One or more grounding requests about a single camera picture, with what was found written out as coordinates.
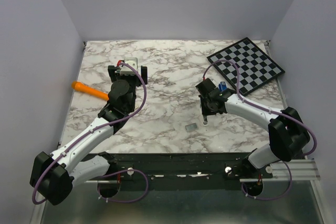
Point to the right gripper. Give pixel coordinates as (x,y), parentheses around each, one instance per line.
(205,111)

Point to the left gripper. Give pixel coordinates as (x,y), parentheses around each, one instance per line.
(115,75)

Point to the silver staple strips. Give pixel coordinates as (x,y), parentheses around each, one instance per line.
(191,127)

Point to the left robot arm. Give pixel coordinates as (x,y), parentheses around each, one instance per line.
(54,175)

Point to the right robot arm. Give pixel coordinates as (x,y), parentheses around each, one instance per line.
(287,136)

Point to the black grey checkerboard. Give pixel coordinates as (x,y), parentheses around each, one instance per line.
(254,66)

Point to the orange marker pen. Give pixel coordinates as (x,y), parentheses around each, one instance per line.
(78,86)

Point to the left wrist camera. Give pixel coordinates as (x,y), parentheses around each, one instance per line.
(128,66)

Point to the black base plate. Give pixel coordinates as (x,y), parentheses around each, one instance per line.
(177,172)

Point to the aluminium rail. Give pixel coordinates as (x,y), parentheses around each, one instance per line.
(295,170)

